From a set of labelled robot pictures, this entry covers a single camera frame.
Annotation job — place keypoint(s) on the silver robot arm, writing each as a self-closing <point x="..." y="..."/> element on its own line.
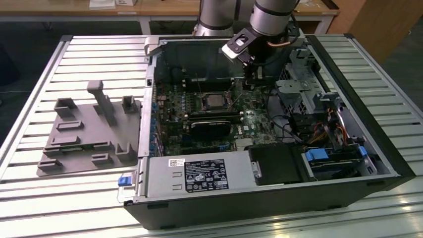
<point x="270" y="17"/>

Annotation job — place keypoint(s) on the CPU socket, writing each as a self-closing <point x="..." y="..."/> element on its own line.
<point x="232" y="108"/>

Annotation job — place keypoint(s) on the black RAM slot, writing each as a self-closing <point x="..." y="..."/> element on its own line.
<point x="214" y="114"/>

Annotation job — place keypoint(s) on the metal drive cage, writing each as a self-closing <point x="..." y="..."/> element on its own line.
<point x="297" y="86"/>

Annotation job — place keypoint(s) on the green motherboard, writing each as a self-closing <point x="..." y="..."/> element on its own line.
<point x="250" y="129"/>

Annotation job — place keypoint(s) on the black graphics card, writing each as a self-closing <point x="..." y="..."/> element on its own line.
<point x="210" y="129"/>

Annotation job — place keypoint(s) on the wooden cabinet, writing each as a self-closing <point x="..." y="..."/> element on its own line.
<point x="378" y="24"/>

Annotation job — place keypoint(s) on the silver chipset heatsink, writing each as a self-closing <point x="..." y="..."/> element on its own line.
<point x="244" y="144"/>

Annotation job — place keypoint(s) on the wooden desk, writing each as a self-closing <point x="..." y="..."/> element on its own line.
<point x="148" y="10"/>

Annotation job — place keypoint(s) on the blue disk carrier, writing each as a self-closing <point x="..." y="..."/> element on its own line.
<point x="316" y="155"/>

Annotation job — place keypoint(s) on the black plastic shroud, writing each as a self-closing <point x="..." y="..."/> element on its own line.
<point x="277" y="163"/>

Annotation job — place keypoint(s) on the blue plastic tab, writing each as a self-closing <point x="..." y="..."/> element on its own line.
<point x="361" y="150"/>

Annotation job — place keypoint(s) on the metal disk bay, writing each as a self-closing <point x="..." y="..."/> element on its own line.
<point x="333" y="164"/>

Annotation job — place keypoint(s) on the grey power supply unit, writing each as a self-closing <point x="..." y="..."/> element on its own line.
<point x="197" y="171"/>

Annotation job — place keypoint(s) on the white box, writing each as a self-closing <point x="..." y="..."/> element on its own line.
<point x="101" y="5"/>

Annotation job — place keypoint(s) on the black PC case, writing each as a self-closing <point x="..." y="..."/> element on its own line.
<point x="230" y="213"/>

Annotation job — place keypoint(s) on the blue plastic latch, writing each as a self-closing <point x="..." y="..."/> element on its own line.
<point x="124" y="181"/>

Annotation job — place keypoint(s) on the grey parts rack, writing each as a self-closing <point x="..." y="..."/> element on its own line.
<point x="82" y="148"/>

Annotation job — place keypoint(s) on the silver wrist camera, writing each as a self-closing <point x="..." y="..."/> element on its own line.
<point x="233" y="47"/>

